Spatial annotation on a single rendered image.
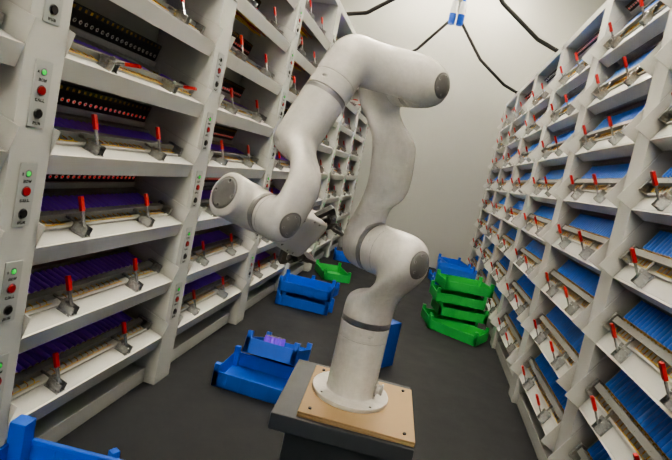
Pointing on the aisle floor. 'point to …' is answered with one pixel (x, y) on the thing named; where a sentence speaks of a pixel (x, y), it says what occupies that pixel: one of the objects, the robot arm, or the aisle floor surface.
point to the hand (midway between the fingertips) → (323, 244)
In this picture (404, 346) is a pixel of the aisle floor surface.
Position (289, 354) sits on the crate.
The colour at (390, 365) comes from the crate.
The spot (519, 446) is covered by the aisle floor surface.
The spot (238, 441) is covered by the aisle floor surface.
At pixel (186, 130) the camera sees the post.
